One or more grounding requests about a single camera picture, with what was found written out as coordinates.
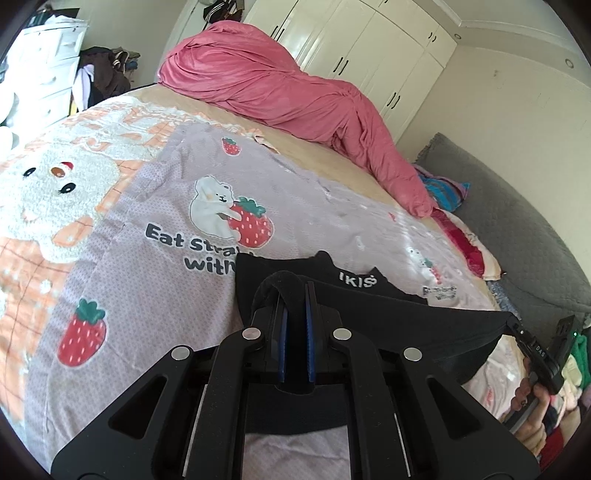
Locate white wardrobe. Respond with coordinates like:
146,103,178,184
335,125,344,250
242,0,458,144

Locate pink duvet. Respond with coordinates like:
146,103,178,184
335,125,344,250
158,23,435,217

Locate hanging bags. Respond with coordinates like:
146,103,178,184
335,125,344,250
203,0,245,24

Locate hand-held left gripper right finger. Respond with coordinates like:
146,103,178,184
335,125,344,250
303,282,541,480

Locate colourful striped cloth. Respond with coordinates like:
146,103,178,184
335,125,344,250
413,164,472,213

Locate blue patterned pillow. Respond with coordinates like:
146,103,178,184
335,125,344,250
485,274,520,319

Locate pile of dark clothes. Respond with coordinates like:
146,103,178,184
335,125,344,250
74,45,139,109

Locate person's right hand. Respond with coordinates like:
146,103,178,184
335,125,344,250
510,362,552,455

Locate grey quilted headboard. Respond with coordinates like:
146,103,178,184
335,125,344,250
413,133,591,319

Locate beige bed sheet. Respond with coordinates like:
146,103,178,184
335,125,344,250
122,85,462,232

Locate white chest of drawers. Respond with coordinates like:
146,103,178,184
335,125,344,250
9,18,88,127

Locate red floral pillow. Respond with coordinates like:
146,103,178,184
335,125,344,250
434,208,502,280

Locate black sweater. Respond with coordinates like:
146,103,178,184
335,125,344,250
235,249,515,437

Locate orange checked bear blanket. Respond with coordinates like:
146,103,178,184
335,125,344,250
0,99,195,430

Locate pile of pastel clothes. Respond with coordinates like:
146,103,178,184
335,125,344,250
540,332,591,462

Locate lilac strawberry printed blanket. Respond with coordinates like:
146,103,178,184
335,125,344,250
28,124,532,480

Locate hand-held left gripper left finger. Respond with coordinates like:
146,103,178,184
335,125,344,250
51,291,291,480

